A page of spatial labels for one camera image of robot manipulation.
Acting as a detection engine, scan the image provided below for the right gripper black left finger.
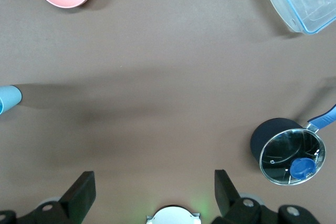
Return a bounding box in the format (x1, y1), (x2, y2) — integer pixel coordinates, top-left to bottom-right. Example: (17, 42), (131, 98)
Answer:
(0, 170), (97, 224)

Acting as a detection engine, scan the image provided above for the dark saucepan with blue handle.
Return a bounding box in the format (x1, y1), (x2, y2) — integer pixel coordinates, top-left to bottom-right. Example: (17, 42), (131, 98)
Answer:
(249, 103), (336, 186)

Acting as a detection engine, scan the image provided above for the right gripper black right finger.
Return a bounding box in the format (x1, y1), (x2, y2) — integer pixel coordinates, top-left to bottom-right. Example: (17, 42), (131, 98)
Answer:
(211, 169), (320, 224)

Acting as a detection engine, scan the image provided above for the light blue plastic cup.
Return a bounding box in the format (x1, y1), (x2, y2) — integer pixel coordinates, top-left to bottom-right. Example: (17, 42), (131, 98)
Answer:
(0, 84), (23, 116)

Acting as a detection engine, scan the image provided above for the glass lid with blue knob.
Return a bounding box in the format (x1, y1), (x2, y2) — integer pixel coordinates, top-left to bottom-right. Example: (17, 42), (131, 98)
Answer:
(259, 128), (326, 186)

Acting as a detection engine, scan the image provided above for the brown table cover cloth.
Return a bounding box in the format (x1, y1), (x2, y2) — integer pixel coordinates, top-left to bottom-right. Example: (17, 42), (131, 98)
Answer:
(0, 0), (336, 224)

